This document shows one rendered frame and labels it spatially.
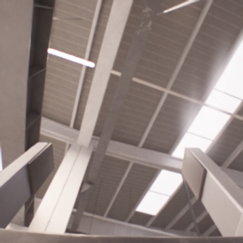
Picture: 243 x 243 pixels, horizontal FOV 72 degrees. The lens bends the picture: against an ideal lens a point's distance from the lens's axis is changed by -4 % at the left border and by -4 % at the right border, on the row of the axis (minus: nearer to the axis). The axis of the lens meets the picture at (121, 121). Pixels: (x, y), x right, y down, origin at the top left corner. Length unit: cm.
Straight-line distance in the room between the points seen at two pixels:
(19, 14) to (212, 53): 725
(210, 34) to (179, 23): 138
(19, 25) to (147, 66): 587
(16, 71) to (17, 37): 45
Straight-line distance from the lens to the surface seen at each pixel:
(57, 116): 946
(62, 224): 564
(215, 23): 823
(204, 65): 838
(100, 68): 604
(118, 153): 846
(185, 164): 17
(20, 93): 284
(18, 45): 263
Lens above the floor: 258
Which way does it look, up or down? 60 degrees up
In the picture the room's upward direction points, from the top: 9 degrees clockwise
